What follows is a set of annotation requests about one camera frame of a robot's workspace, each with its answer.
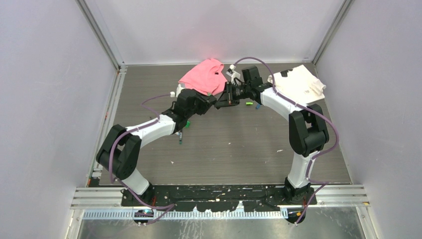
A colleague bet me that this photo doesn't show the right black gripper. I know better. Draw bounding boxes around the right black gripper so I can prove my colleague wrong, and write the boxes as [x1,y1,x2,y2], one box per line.
[214,81,250,108]

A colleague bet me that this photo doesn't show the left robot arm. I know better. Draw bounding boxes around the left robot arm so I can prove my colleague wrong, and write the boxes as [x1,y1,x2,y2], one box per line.
[96,89,217,206]

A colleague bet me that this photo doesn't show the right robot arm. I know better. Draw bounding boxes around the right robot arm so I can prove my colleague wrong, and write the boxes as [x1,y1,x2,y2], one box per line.
[215,64,329,204]

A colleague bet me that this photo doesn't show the green gel pen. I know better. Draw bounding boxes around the green gel pen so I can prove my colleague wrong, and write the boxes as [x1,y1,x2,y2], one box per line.
[178,131,183,144]

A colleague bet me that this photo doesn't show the pink cloth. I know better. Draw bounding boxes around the pink cloth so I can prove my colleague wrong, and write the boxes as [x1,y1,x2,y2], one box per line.
[178,59,227,95]

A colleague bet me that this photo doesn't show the white cloth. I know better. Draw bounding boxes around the white cloth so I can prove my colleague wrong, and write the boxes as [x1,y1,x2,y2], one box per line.
[267,65,326,104]

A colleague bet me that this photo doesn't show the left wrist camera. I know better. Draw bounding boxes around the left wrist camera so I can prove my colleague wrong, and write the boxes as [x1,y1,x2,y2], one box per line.
[170,83,186,98]

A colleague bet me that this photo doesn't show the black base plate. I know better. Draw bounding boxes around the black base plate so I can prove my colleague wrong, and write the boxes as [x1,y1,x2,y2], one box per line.
[121,184,317,212]

